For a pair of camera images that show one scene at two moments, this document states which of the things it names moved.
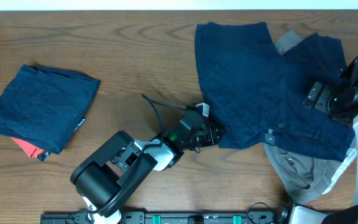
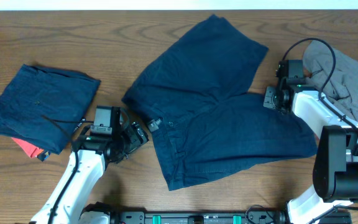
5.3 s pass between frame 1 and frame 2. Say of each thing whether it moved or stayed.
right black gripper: moved
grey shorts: moved
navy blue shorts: moved
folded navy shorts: stayed
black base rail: stayed
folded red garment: stayed
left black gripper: moved
